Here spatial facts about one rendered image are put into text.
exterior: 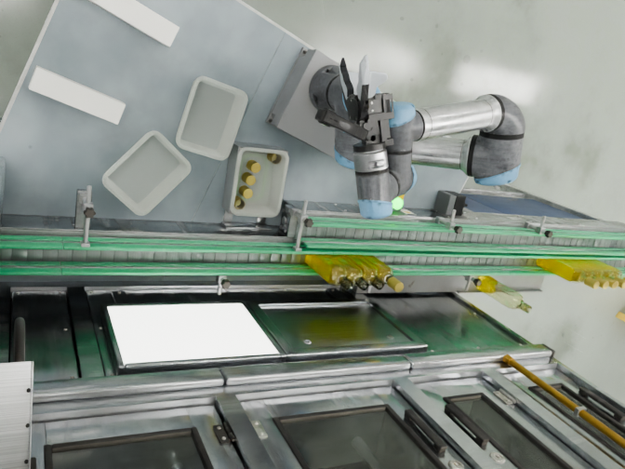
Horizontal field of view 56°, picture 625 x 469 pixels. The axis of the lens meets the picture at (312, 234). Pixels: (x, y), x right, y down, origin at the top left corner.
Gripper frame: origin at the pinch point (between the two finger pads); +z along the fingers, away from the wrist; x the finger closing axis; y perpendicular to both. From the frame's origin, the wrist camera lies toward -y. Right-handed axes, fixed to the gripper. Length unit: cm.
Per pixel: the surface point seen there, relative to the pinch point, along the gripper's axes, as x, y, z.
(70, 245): -42, -70, -39
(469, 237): -76, 67, -74
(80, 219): -51, -68, -34
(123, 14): -53, -44, 18
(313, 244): -56, 0, -57
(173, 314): -38, -48, -63
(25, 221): -53, -82, -32
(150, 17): -55, -37, 17
